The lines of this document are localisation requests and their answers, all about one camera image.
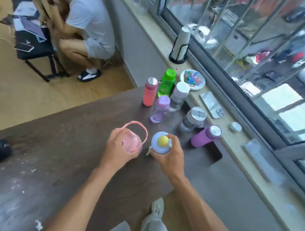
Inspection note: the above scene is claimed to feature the stack of white paper cups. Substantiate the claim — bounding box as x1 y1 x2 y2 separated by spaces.
172 26 192 60

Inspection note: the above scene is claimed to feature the person's left forearm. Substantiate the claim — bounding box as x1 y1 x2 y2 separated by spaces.
44 163 115 231

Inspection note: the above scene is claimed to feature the clear plastic sheet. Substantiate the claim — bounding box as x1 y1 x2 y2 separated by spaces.
241 139 289 191

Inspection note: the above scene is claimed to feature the black wire cup holder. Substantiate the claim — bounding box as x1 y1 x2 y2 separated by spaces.
169 36 190 64

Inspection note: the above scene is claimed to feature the coral pink thermos bottle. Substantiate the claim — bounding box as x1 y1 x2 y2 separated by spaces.
143 77 159 107

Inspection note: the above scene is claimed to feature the person's grey shoe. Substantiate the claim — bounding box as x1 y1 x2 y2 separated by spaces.
152 197 165 223

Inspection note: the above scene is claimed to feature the green plastic bottle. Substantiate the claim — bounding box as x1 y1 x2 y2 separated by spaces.
157 68 176 97

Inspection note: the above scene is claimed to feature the person's right hand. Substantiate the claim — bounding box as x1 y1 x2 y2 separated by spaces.
152 134 186 179

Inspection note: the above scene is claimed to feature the person's right forearm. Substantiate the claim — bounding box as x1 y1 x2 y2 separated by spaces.
170 175 230 231

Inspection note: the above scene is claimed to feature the black object at table edge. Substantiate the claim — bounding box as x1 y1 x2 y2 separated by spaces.
0 139 13 162

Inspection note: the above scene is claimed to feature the lilac transparent plastic bottle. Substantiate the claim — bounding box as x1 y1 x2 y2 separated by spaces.
150 95 170 124

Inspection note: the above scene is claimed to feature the purple thermos bottle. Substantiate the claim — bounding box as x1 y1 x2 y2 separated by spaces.
191 125 222 148

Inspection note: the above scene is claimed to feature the white phone on chair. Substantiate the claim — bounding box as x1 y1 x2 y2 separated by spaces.
14 42 34 53

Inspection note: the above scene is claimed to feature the black folding chair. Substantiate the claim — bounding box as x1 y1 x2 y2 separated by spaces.
15 29 70 82

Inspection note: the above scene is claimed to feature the blue bottle with yellow knob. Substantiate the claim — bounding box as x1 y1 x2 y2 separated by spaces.
146 132 172 156

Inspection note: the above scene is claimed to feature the silver smartphone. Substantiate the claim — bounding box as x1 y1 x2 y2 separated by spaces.
200 92 225 119

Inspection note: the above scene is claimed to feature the clear bottle with flip lid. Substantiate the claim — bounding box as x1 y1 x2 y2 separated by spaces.
180 107 207 132

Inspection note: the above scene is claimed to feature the person's left hand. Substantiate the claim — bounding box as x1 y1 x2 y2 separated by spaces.
100 128 143 172

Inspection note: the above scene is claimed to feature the pile of clothes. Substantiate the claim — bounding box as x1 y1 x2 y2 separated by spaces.
0 0 47 43

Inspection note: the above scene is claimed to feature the clear bottle with white cap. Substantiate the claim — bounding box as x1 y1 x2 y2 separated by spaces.
168 82 190 112

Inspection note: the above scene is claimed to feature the white bowl of colourful pieces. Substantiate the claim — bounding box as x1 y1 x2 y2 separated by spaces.
180 69 206 91

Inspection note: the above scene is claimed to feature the pink bottle with loop handle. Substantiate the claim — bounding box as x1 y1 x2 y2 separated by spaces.
122 121 148 153

